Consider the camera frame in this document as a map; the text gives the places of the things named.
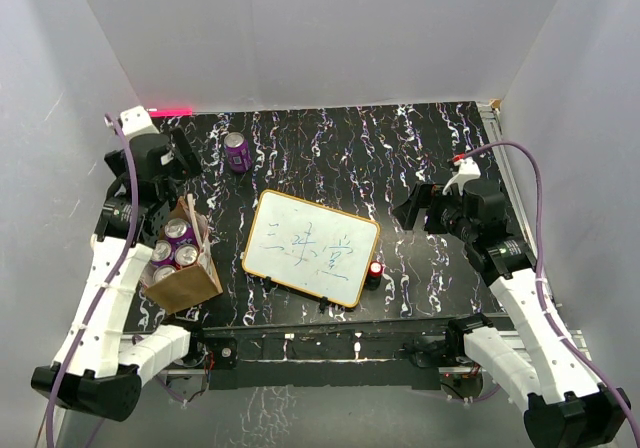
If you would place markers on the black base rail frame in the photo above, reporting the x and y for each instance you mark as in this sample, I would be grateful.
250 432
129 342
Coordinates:
411 353

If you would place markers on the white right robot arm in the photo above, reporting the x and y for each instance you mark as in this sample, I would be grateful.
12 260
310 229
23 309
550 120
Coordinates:
562 401

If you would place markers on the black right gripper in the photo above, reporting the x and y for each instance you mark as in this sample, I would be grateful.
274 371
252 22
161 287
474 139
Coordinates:
422 197

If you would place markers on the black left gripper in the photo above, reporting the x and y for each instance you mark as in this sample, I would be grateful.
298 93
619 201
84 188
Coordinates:
184 164

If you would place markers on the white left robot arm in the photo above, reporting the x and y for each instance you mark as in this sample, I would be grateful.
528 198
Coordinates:
91 373

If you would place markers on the red light strip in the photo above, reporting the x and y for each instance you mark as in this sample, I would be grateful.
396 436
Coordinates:
160 113

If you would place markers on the brown canvas bag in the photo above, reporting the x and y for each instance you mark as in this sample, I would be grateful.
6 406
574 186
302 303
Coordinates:
189 286

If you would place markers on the yellow framed whiteboard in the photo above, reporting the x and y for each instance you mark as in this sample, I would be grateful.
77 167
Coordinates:
310 248

